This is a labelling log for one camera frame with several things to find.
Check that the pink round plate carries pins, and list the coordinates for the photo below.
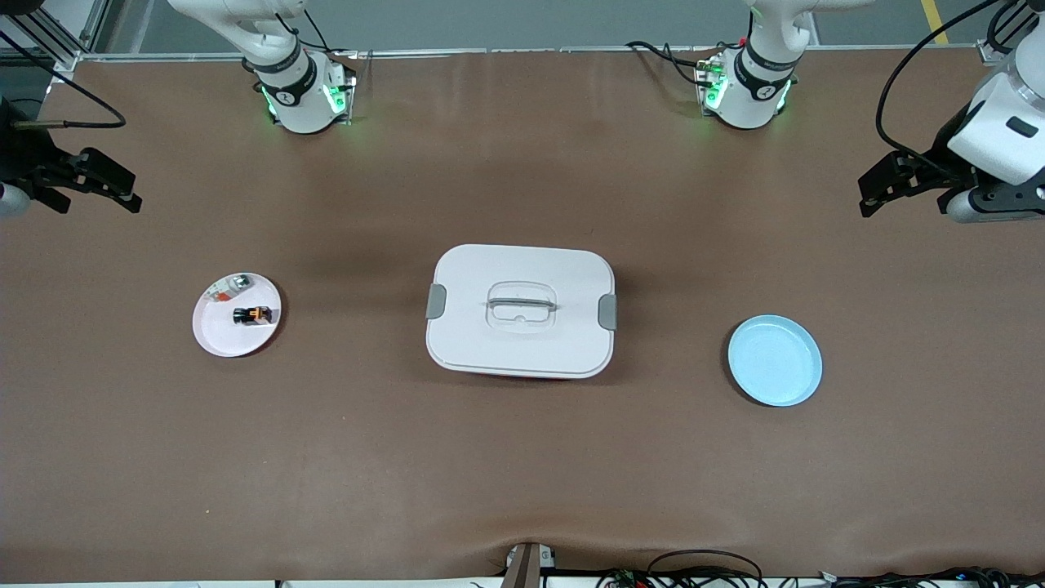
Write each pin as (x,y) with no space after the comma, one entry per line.
(233,335)

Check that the light blue round plate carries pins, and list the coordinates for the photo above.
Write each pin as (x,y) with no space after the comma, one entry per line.
(774,361)

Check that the white lidded storage box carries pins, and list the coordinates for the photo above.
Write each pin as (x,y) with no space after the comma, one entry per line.
(522,347)

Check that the orange black switch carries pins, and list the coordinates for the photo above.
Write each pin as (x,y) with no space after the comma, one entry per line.
(251,314)

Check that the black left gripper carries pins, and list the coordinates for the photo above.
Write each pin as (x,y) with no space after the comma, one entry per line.
(931,164)

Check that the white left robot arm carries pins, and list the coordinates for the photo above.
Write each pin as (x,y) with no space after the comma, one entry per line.
(755,90)

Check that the small white red component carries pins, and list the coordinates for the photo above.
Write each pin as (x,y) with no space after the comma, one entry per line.
(218,293)

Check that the grey box latch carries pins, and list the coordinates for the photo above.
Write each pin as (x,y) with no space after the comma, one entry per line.
(436,301)
(607,312)

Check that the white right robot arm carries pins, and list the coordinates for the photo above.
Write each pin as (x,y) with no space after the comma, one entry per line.
(298,98)

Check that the silver table edge rail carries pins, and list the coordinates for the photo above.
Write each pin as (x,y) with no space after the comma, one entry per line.
(531,51)

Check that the grey metal table bracket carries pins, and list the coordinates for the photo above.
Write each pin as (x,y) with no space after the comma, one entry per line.
(526,565)

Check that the aluminium frame post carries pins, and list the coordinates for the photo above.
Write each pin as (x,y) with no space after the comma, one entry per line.
(68,60)
(992,53)

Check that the small silver switch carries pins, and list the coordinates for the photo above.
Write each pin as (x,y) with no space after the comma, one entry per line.
(241,282)

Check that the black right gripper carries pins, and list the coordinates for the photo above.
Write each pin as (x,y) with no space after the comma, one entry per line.
(24,155)

